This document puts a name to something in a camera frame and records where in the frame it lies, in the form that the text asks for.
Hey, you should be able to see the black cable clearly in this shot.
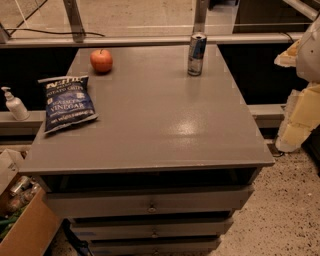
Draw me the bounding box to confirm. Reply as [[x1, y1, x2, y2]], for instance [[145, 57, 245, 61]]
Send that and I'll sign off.
[[4, 27, 106, 38]]

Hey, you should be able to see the blue chip bag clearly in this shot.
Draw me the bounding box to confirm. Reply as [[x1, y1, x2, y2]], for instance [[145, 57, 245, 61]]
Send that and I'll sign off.
[[38, 76, 98, 134]]

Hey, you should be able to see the grey drawer cabinet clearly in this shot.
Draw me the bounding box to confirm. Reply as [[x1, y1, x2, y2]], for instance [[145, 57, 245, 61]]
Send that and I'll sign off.
[[22, 45, 274, 256]]

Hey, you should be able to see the cardboard box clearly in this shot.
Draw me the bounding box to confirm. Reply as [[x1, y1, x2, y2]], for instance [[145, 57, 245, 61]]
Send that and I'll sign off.
[[0, 149, 61, 256]]

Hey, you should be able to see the metal can in box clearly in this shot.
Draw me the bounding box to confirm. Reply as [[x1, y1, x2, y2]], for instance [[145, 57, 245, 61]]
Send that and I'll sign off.
[[10, 176, 30, 196]]

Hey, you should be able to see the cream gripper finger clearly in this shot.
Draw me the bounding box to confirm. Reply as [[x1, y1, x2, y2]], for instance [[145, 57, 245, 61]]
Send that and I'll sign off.
[[275, 83, 320, 152], [274, 40, 300, 67]]

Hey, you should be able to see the white pump bottle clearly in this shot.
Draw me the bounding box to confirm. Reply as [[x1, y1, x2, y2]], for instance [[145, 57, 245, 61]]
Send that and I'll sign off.
[[1, 87, 29, 121]]

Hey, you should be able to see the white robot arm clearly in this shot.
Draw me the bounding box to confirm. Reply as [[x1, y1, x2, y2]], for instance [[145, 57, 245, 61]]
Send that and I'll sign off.
[[274, 17, 320, 152]]

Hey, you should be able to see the red apple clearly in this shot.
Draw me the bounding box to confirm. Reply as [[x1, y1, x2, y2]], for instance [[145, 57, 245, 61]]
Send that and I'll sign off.
[[90, 49, 113, 73]]

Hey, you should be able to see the redbull can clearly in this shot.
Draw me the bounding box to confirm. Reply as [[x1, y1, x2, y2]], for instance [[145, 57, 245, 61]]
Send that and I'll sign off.
[[188, 32, 207, 76]]

